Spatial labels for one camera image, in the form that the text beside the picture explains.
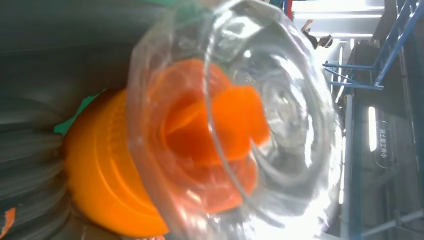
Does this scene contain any orange bottle with clear cap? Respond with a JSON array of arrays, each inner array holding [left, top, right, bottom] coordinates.
[[62, 0, 344, 240]]

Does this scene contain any green table mat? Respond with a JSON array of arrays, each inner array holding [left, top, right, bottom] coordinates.
[[53, 94, 102, 137]]

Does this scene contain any person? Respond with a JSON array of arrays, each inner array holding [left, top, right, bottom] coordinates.
[[300, 19, 334, 50]]

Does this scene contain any ceiling light tube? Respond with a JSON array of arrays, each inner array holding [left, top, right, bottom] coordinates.
[[368, 105, 378, 153]]

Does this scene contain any hanging sign with text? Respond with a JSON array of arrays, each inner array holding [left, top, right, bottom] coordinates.
[[375, 120, 394, 169]]

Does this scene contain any blue metal cart frame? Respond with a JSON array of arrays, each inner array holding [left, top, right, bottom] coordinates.
[[322, 0, 424, 91]]

